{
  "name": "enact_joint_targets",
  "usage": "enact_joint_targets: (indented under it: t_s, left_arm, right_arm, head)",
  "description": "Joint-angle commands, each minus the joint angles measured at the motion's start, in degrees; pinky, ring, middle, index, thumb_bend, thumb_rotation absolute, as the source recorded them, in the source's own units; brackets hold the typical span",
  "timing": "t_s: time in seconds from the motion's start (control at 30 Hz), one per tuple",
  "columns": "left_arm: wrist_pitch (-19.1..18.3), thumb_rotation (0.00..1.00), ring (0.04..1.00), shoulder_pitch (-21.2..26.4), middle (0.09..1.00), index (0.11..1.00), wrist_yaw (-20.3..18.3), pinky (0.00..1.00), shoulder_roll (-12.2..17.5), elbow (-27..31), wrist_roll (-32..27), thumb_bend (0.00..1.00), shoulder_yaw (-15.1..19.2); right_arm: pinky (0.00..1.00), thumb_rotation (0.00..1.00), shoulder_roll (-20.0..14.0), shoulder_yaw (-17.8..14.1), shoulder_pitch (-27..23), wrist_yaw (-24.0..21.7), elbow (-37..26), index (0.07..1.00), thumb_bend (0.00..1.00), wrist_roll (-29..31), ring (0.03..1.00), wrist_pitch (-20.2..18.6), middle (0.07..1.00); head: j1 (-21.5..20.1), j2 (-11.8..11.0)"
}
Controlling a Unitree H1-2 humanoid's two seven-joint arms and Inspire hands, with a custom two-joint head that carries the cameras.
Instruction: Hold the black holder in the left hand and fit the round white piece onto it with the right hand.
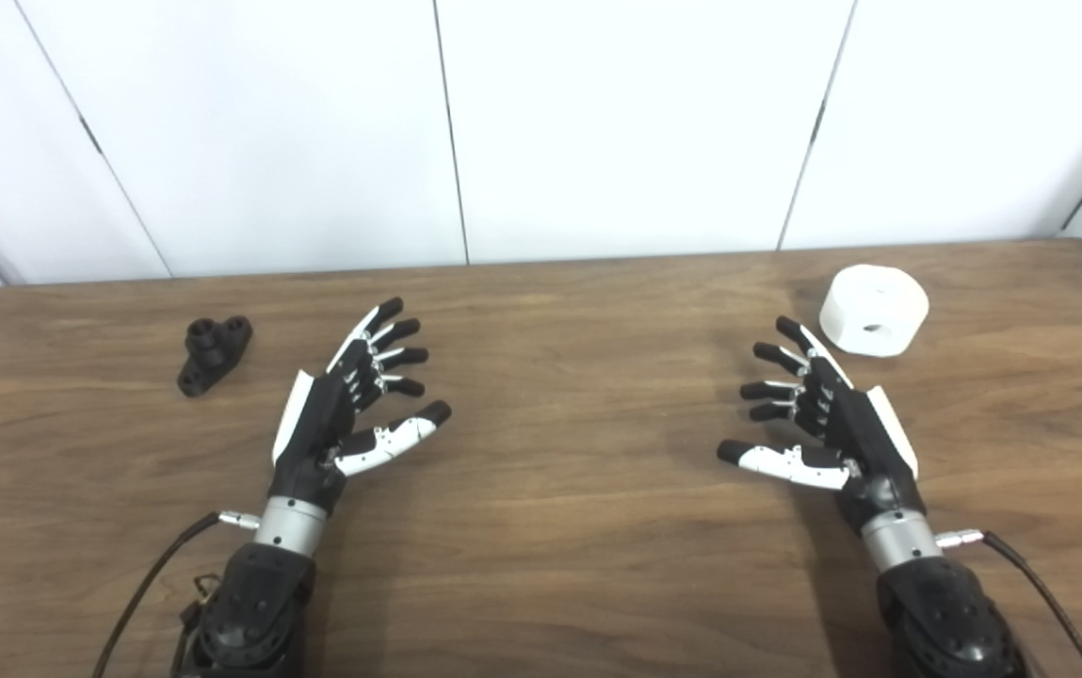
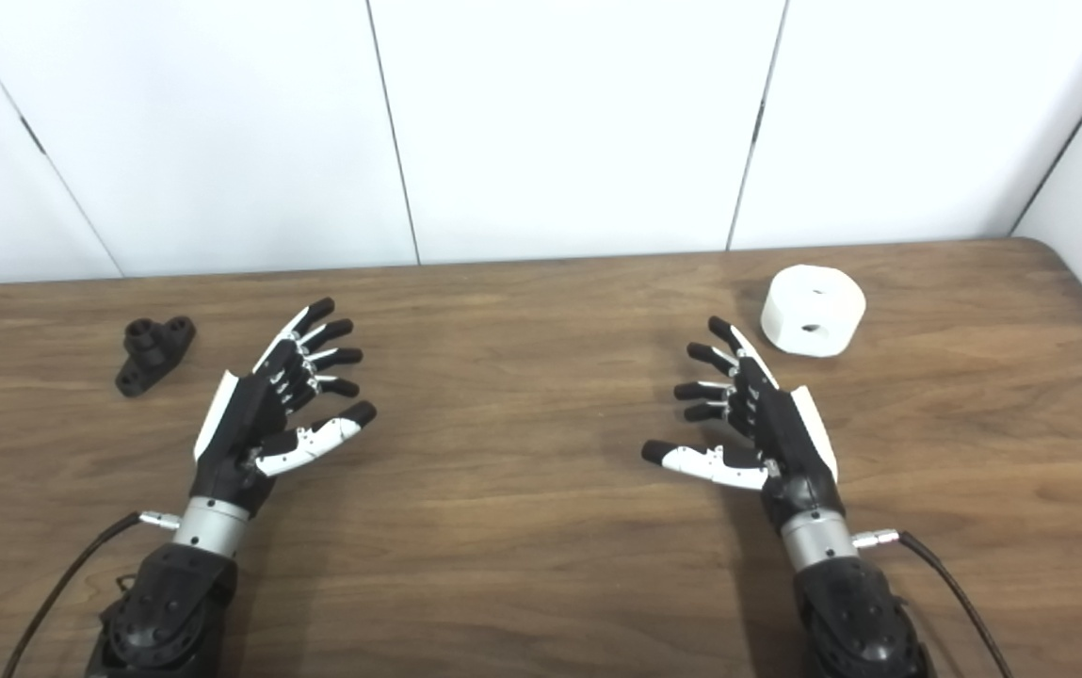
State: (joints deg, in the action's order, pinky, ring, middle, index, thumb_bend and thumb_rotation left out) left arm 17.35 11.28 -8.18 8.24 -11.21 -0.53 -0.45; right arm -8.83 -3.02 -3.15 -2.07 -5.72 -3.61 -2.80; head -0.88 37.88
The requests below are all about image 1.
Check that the round white plastic piece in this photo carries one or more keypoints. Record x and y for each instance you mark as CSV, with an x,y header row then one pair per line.
x,y
856,301

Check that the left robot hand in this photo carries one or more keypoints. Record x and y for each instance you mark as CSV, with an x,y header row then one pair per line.
x,y
314,424

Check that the black plastic holder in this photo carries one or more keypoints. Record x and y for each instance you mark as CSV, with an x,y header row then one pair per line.
x,y
211,353

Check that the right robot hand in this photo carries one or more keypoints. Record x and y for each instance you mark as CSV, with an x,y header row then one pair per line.
x,y
865,433

